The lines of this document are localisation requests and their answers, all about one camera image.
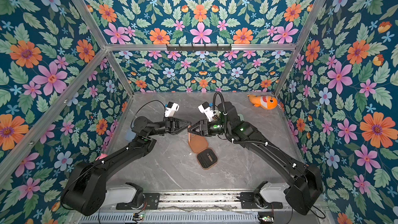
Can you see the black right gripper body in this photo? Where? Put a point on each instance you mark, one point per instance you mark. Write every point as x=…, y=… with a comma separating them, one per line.
x=205, y=127

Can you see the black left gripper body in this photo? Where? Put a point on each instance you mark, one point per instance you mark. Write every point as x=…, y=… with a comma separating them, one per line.
x=162, y=130

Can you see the brown nail clipper case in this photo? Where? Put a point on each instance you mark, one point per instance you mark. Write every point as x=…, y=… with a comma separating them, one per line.
x=205, y=155

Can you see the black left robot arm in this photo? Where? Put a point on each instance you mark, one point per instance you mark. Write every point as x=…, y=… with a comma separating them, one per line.
x=85, y=191

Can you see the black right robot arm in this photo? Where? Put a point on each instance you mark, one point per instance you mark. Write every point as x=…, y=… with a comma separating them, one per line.
x=303, y=181

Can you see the blue oval case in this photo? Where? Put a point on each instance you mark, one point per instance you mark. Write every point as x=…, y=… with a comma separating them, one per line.
x=130, y=136

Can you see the orange clownfish plush toy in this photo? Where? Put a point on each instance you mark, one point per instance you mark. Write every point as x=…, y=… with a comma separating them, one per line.
x=265, y=102

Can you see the pink alarm clock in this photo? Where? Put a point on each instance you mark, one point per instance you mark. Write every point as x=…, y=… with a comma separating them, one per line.
x=101, y=156

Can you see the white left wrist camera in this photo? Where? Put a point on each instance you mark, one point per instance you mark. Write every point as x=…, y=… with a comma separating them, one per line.
x=170, y=109

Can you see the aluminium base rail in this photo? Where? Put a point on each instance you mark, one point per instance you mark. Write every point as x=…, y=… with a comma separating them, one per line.
x=129, y=198

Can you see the black hook rail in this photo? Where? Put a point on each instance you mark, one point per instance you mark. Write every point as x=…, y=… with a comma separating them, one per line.
x=204, y=47

